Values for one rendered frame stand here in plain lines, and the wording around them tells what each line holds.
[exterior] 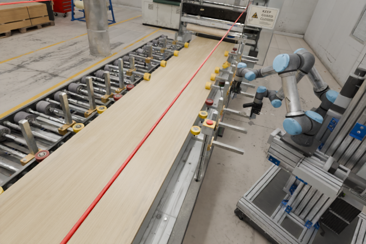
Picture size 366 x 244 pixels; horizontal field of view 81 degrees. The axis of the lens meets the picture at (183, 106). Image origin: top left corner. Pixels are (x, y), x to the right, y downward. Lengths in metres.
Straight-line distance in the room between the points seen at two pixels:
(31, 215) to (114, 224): 0.41
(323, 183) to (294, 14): 9.45
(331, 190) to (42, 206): 1.66
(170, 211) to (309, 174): 0.96
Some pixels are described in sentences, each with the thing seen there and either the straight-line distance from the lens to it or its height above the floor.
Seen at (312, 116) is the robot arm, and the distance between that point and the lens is 1.64.
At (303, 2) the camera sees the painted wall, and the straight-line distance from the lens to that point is 10.71.
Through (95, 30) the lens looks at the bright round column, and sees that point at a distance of 5.46.
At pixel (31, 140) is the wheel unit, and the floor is 0.95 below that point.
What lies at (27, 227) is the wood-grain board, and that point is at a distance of 1.36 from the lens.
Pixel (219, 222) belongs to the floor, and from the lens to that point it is 2.35.
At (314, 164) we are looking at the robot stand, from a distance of 1.78.
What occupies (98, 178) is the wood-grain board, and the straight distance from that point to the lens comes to 1.42.
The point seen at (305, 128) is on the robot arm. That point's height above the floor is 1.21.
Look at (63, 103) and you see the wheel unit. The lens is 1.81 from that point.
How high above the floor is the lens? 1.99
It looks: 33 degrees down
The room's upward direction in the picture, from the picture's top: 7 degrees clockwise
